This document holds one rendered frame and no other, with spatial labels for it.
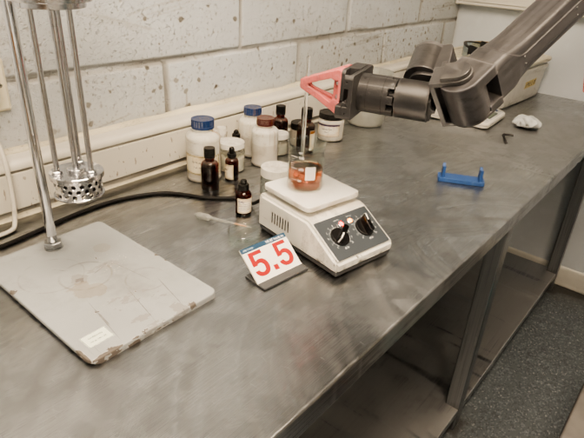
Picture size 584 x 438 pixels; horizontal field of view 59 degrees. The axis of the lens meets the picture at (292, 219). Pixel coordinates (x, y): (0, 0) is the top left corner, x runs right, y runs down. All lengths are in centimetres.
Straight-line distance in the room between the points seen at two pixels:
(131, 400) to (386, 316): 35
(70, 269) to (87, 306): 10
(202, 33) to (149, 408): 84
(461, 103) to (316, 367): 39
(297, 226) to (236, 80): 58
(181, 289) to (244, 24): 75
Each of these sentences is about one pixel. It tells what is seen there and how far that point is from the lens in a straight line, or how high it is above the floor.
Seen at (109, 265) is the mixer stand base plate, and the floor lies 76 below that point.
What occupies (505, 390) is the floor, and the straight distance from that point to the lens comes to 184.
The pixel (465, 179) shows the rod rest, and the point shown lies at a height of 76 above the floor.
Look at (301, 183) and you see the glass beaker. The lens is 85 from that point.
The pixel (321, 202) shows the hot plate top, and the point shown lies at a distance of 83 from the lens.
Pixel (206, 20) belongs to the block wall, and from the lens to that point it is 123.
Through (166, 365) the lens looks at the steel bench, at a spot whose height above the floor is 75.
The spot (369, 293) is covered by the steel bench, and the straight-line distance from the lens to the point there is 78.
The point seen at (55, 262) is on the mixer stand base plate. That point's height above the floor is 76.
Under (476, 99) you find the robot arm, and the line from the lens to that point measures 75.
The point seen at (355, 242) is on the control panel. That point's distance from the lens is 83.
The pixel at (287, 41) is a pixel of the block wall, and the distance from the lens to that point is 145.
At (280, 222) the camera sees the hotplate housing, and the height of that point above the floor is 79.
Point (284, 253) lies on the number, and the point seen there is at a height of 77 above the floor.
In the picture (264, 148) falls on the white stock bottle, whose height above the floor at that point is 80.
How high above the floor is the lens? 120
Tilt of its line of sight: 28 degrees down
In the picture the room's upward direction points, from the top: 3 degrees clockwise
